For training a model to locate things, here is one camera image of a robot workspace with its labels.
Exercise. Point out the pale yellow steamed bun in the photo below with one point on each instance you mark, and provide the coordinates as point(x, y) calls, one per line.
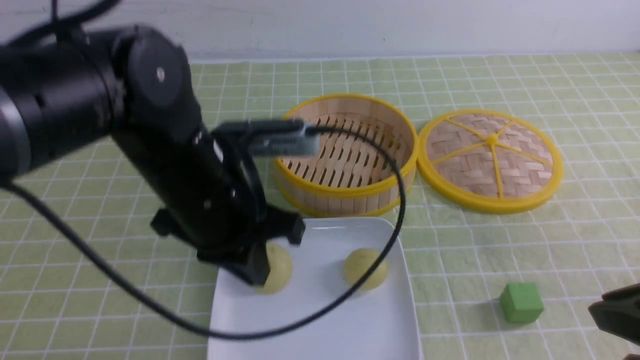
point(358, 262)

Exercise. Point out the yellow rimmed woven steamer lid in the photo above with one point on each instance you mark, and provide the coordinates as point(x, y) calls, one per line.
point(489, 161)

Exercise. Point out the green cube block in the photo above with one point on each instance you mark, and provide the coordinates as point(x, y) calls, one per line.
point(521, 302)

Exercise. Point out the yellow rimmed bamboo steamer basket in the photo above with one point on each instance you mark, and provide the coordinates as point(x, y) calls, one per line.
point(348, 177)

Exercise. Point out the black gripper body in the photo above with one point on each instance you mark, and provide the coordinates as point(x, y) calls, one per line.
point(213, 198)

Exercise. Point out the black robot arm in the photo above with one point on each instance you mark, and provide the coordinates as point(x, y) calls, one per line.
point(134, 85)

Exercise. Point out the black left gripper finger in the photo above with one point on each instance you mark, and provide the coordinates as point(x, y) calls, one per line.
point(250, 263)

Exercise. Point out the green checked tablecloth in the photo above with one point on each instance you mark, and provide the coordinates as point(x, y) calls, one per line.
point(582, 243)

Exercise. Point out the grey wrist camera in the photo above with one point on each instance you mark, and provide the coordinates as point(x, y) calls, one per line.
point(269, 137)

